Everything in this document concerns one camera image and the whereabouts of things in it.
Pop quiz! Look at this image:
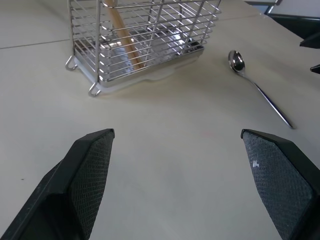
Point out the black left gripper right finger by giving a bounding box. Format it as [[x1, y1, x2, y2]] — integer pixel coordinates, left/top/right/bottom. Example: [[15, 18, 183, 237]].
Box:
[[240, 128, 320, 240]]

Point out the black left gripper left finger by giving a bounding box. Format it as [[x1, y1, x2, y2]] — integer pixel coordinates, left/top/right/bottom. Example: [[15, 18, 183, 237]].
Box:
[[0, 128, 116, 240]]

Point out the dark green background furniture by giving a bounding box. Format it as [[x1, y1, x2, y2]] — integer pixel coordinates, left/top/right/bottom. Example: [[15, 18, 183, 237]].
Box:
[[265, 0, 320, 39]]

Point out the stainless steel spoon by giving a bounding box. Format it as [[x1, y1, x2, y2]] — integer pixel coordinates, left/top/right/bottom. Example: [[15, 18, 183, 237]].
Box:
[[227, 49, 297, 130]]

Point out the white plastic drip tray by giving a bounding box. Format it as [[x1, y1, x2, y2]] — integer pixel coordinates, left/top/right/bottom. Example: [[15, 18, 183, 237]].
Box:
[[74, 46, 206, 92]]

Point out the wooden utensil handle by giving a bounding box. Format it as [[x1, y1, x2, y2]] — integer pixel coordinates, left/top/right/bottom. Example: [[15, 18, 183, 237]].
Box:
[[102, 0, 146, 72]]

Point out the steel wire cutlery basket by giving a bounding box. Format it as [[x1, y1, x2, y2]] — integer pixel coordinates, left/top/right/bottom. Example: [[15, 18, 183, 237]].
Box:
[[65, 0, 223, 98]]

